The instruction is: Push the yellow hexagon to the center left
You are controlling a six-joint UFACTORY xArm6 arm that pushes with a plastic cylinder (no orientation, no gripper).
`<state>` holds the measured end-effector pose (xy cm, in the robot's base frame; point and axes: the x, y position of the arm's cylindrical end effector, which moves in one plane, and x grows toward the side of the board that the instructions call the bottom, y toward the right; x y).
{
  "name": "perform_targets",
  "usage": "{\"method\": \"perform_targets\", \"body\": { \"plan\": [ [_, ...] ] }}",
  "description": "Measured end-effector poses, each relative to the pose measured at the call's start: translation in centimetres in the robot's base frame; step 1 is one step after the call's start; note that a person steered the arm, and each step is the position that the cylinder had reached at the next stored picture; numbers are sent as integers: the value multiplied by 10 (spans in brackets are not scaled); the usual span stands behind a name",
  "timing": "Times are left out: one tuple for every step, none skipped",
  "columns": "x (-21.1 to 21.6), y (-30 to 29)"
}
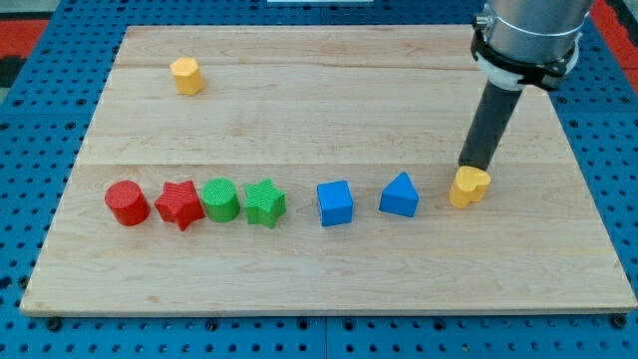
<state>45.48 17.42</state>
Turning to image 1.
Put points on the blue cube block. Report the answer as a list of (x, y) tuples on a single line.
[(335, 203)]

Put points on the red cylinder block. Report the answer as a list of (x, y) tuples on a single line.
[(127, 202)]

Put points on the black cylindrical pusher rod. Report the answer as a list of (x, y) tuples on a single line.
[(495, 108)]

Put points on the yellow heart block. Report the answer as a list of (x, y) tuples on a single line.
[(469, 186)]

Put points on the wooden board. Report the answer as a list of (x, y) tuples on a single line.
[(304, 105)]

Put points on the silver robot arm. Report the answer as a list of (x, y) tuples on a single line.
[(519, 43)]

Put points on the green cylinder block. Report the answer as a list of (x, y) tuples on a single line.
[(220, 200)]

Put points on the red star block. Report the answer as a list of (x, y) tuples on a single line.
[(179, 203)]

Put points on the yellow hexagon block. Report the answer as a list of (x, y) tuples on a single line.
[(187, 76)]

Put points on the blue triangle block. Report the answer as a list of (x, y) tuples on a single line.
[(400, 197)]

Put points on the green star block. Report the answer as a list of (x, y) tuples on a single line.
[(264, 204)]

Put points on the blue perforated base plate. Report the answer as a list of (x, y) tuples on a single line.
[(43, 122)]

